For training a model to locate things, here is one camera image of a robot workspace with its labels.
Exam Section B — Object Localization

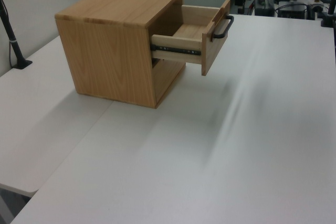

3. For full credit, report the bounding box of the black clamp mount with pole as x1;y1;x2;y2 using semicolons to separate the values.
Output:
319;0;336;28

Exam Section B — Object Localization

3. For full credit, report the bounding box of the black electronics box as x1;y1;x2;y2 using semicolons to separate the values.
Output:
255;0;277;15

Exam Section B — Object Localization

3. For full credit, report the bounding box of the oak wooden cabinet box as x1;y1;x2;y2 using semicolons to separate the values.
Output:
54;0;187;110

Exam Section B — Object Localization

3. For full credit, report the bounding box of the black square device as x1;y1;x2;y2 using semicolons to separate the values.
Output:
277;3;308;19

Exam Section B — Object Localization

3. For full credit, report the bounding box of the black metal drawer slide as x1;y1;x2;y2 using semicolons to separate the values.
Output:
151;44;202;56

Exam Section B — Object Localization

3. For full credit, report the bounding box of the black camera stand pole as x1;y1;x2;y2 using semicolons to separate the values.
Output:
0;0;34;70

